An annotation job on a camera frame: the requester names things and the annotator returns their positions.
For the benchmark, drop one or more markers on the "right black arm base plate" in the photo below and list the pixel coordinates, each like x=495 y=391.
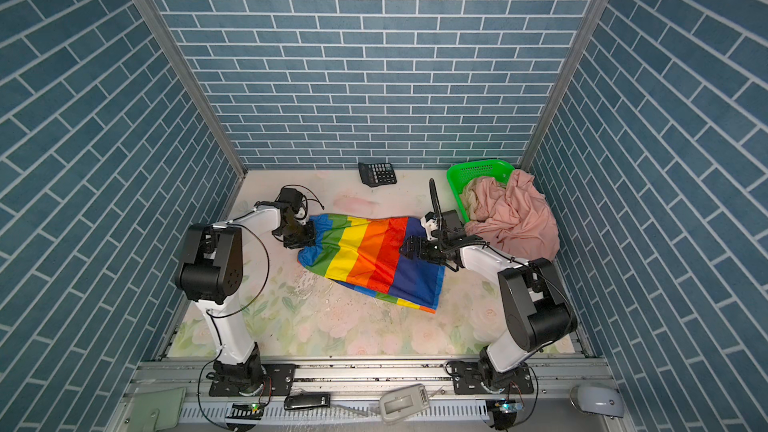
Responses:
x=475 y=378

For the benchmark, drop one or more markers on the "beige shorts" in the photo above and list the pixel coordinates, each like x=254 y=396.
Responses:
x=477 y=199

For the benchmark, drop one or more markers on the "grey plastic clip device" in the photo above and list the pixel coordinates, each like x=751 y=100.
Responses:
x=402 y=403

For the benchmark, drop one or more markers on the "left green circuit board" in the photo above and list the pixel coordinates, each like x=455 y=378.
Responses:
x=245 y=411

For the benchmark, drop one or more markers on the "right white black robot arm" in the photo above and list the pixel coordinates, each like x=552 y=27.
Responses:
x=536 y=309

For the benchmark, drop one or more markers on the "rainbow striped shorts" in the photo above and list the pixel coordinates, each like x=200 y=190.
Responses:
x=364 y=255

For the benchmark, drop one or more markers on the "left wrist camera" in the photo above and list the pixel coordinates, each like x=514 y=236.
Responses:
x=292 y=198

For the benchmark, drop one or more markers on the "pink shorts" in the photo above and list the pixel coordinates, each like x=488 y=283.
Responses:
x=521 y=223

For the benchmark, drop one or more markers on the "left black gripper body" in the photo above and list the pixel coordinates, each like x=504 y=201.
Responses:
x=299 y=234

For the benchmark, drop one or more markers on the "green plastic basket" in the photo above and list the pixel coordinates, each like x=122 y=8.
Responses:
x=460 y=175

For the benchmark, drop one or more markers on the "right green circuit board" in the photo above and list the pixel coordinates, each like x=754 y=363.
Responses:
x=504 y=407

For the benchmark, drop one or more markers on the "white slotted cable duct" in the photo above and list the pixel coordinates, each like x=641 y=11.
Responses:
x=348 y=412

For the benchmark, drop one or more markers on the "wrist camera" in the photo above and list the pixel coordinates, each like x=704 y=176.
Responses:
x=292 y=198
x=431 y=224

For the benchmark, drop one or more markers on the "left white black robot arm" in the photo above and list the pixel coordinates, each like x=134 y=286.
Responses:
x=212 y=270

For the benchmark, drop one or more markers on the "black calculator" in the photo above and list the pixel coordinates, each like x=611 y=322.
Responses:
x=377 y=174

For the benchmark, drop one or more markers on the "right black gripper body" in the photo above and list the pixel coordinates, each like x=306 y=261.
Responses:
x=432 y=251

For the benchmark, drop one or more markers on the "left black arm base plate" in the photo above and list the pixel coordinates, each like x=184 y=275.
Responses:
x=270 y=379

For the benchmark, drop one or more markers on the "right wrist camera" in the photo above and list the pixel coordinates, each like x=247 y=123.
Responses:
x=431 y=224

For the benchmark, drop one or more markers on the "green circuit board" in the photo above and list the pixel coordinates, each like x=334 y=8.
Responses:
x=245 y=411
x=504 y=407

